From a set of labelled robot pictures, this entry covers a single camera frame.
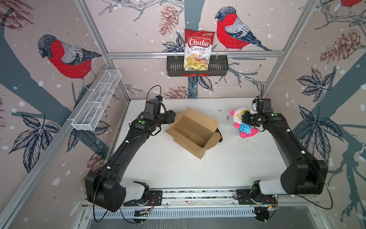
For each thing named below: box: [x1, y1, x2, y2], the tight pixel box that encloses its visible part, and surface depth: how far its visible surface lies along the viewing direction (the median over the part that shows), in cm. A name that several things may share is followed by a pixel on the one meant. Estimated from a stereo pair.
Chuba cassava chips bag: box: [183, 28, 216, 71], surface depth 86 cm
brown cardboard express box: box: [164, 106, 221, 160], surface depth 87 cm
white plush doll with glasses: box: [230, 107, 259, 139], surface depth 85 cm
